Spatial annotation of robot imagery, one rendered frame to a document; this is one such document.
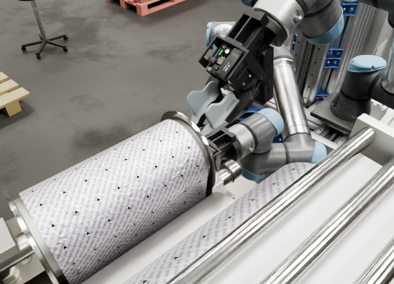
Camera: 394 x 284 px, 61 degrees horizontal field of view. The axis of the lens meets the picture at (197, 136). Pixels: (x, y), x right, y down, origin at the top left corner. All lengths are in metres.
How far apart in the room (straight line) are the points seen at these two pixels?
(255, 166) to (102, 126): 1.90
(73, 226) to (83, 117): 2.34
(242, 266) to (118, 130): 2.38
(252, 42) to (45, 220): 0.37
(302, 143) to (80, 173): 0.60
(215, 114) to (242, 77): 0.07
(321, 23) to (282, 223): 0.46
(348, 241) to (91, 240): 0.31
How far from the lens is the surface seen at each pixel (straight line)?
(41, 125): 2.81
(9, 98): 3.00
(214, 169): 0.51
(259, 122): 0.79
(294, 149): 0.89
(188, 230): 0.49
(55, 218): 0.44
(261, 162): 0.86
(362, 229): 0.27
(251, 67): 0.53
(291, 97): 0.99
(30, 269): 0.75
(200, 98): 0.56
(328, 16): 0.65
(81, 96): 3.01
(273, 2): 0.56
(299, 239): 0.25
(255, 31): 0.55
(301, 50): 1.54
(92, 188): 0.45
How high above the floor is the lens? 1.64
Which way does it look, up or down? 42 degrees down
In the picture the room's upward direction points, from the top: straight up
